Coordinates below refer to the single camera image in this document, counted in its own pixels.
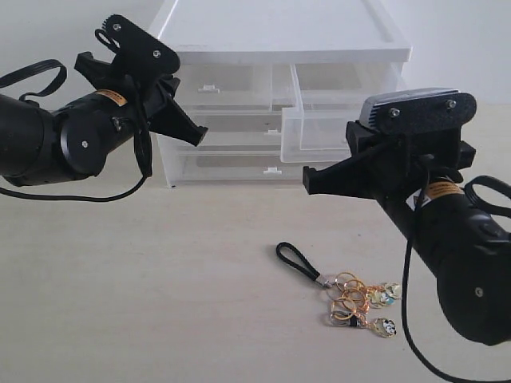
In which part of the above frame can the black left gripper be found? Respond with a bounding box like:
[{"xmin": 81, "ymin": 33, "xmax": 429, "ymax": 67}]
[{"xmin": 74, "ymin": 51, "xmax": 208, "ymax": 147}]

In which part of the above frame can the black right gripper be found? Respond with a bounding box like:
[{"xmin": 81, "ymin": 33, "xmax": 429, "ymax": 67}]
[{"xmin": 302, "ymin": 121, "xmax": 476, "ymax": 199}]

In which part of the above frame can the keychain with black strap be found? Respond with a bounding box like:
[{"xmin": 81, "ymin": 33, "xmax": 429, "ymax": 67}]
[{"xmin": 275, "ymin": 242, "xmax": 402, "ymax": 338}]

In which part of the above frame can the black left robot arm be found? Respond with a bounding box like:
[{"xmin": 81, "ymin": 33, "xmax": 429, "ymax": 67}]
[{"xmin": 1, "ymin": 52, "xmax": 208, "ymax": 187}]

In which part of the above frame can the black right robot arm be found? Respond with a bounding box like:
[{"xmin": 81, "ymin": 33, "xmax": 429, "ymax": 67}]
[{"xmin": 303, "ymin": 122, "xmax": 510, "ymax": 345}]

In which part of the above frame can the clear plastic tray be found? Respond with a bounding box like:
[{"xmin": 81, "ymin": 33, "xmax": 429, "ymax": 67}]
[
  {"xmin": 160, "ymin": 144, "xmax": 304, "ymax": 186},
  {"xmin": 192, "ymin": 114, "xmax": 282, "ymax": 146}
]

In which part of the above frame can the white plastic drawer cabinet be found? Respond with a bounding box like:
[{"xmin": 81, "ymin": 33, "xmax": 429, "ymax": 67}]
[{"xmin": 147, "ymin": 0, "xmax": 413, "ymax": 188}]

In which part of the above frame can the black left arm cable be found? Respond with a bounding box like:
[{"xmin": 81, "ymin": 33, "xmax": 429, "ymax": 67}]
[{"xmin": 0, "ymin": 58, "xmax": 153, "ymax": 204}]

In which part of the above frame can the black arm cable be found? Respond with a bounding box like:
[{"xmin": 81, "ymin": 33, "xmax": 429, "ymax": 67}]
[
  {"xmin": 401, "ymin": 153, "xmax": 511, "ymax": 383},
  {"xmin": 0, "ymin": 58, "xmax": 153, "ymax": 204}
]

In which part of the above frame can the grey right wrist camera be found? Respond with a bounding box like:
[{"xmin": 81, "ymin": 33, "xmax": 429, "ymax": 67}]
[{"xmin": 358, "ymin": 88, "xmax": 477, "ymax": 136}]

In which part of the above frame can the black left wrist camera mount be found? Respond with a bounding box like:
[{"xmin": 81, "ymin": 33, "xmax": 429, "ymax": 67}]
[{"xmin": 94, "ymin": 14, "xmax": 180, "ymax": 84}]

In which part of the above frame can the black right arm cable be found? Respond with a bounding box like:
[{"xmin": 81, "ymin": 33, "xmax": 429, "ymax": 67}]
[{"xmin": 401, "ymin": 153, "xmax": 511, "ymax": 383}]

